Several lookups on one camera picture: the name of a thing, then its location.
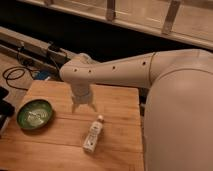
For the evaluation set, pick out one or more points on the black device at left edge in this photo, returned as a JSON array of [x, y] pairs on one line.
[[6, 108]]

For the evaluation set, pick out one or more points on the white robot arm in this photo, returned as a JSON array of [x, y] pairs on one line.
[[178, 119]]

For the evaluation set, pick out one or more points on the black clamp on rail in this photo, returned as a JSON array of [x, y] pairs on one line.
[[53, 47]]

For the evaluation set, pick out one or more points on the white window frame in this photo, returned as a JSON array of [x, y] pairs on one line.
[[187, 21]]

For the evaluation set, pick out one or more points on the metal floor rail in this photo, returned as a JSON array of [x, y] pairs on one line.
[[32, 47]]

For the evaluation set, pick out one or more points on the small white labelled bottle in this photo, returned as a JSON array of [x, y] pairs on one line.
[[91, 139]]

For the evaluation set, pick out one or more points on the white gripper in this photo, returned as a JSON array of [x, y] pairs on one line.
[[82, 94]]

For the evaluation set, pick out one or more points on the blue object behind table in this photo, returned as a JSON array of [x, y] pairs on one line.
[[42, 75]]

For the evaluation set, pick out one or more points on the green ceramic bowl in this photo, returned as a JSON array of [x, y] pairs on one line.
[[34, 114]]

